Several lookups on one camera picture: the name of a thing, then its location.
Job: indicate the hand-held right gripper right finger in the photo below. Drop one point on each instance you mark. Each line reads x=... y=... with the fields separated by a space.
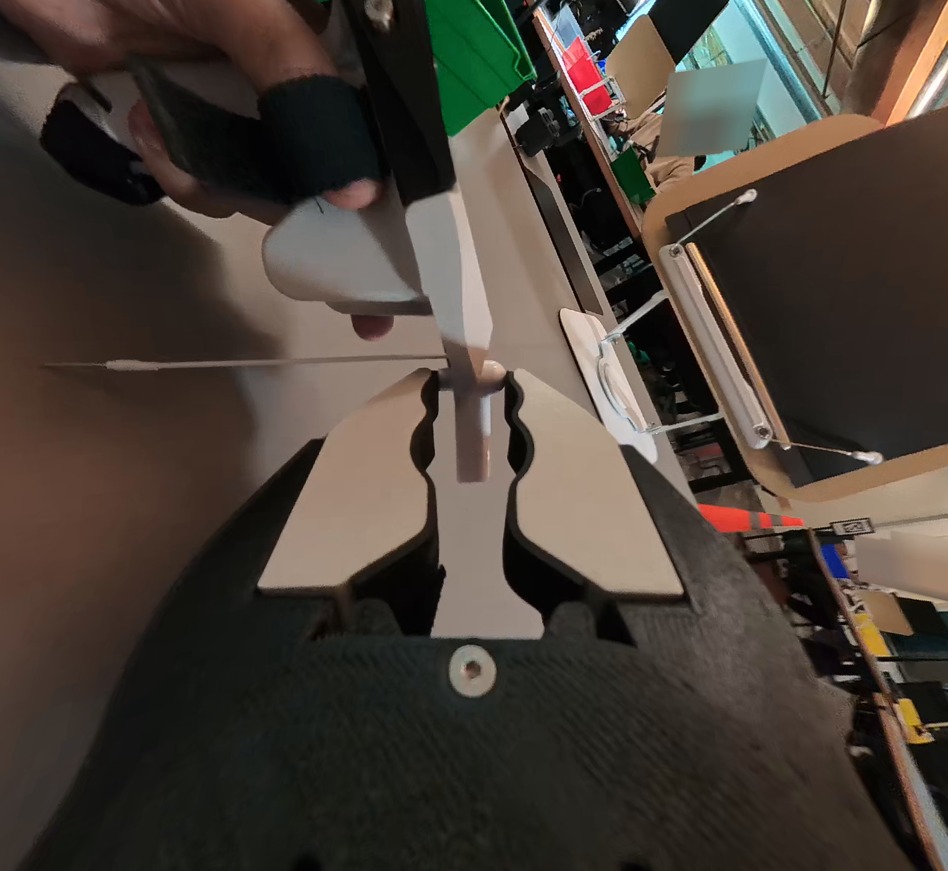
x=585 y=508

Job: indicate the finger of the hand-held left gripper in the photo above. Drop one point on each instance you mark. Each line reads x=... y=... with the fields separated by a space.
x=455 y=278
x=341 y=256

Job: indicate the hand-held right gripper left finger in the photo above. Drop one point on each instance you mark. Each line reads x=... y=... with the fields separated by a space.
x=355 y=501

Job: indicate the white thin-rod plastic tool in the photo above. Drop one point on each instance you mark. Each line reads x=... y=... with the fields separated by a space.
x=474 y=449

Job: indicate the green plastic storage bin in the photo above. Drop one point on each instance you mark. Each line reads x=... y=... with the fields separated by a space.
x=474 y=49

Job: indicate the tall black charging dock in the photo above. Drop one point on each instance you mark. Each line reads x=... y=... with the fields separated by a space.
x=541 y=134

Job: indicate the red plastic bin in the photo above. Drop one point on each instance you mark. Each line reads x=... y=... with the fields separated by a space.
x=581 y=71

